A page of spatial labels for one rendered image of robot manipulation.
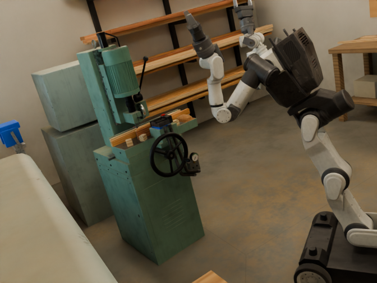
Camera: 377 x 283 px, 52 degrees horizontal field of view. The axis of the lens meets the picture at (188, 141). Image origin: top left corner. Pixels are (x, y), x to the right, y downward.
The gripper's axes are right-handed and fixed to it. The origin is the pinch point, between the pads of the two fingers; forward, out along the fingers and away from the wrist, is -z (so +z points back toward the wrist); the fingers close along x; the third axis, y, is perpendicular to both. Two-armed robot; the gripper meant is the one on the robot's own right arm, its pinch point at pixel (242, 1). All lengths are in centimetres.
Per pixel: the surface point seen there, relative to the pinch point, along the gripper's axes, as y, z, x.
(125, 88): 49, 34, 68
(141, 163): 51, 83, 68
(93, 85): 78, 24, 81
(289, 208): 54, 146, -44
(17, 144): 121, 53, 137
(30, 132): 290, 34, 118
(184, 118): 56, 60, 28
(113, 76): 50, 25, 74
